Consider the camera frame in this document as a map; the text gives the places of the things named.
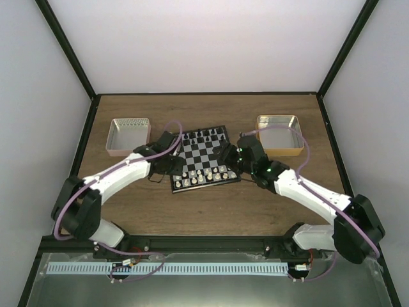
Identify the black frame post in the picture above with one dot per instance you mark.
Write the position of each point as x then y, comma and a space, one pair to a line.
353, 34
56, 28

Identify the pink metal tin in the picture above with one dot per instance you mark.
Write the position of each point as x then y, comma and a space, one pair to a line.
126, 134

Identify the light blue slotted cable duct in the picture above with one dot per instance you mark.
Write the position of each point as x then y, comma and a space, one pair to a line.
171, 269

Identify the black frame post right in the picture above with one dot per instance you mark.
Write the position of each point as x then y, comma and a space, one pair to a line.
353, 34

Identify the row of black chess pieces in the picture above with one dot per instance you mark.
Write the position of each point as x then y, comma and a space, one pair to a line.
211, 136

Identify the yellow metal tin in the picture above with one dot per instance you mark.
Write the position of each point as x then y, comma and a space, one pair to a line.
283, 139

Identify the black and silver chessboard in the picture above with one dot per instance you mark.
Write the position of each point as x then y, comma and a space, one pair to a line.
200, 157

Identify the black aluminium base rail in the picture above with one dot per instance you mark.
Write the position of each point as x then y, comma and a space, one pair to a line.
268, 246

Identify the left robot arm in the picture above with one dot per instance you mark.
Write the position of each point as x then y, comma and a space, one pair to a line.
78, 208

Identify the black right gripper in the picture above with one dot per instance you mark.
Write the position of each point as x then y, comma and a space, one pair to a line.
227, 155

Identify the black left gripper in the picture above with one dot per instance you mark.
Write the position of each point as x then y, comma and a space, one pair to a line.
178, 168

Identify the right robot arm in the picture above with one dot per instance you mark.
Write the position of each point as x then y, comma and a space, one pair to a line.
353, 227

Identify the black frame post left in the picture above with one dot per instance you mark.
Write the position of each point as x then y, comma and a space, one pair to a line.
56, 28

